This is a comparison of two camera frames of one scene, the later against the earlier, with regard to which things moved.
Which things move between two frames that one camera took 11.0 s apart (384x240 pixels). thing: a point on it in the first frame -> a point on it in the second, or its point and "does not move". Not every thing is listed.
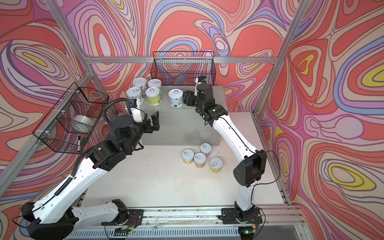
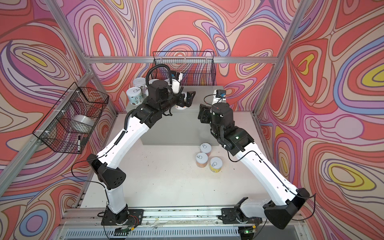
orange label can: x=200 y=160 does not move
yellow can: x=216 y=164 does not move
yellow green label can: x=188 y=156 -> x=180 y=108
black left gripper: x=155 y=122 -> x=188 y=100
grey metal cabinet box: x=181 y=126 does not move
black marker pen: x=79 y=144 does not move
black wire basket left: x=68 y=125 does not move
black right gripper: x=188 y=97 -> x=204 y=111
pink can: x=206 y=148 does not move
